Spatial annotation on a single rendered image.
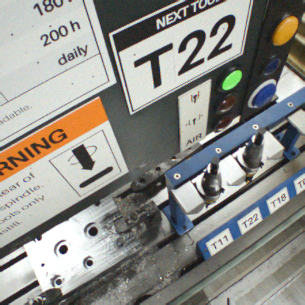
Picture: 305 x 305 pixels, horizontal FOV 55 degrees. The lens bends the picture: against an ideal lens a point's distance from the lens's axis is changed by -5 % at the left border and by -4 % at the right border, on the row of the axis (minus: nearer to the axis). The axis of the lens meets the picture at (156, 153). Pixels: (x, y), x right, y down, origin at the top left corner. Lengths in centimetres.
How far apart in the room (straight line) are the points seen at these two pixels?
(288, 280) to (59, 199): 98
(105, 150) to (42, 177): 5
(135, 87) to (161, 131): 7
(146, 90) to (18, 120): 8
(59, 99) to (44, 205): 11
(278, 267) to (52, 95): 105
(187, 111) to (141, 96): 6
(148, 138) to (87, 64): 10
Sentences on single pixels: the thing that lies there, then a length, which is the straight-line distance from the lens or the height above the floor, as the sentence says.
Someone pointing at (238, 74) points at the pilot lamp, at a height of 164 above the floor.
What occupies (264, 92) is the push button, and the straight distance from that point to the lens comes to 31.
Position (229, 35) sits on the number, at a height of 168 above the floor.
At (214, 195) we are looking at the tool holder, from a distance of 64.
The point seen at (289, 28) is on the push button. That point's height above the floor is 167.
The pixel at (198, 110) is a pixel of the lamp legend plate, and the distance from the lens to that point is 26.
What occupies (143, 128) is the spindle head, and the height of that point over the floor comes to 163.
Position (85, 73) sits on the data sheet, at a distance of 17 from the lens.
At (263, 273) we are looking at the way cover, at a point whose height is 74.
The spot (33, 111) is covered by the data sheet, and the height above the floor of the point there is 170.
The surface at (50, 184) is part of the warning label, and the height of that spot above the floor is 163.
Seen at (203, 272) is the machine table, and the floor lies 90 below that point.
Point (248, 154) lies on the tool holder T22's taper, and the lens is 66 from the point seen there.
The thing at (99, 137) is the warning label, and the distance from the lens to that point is 21.
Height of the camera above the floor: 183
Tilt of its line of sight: 62 degrees down
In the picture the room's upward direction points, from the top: 11 degrees counter-clockwise
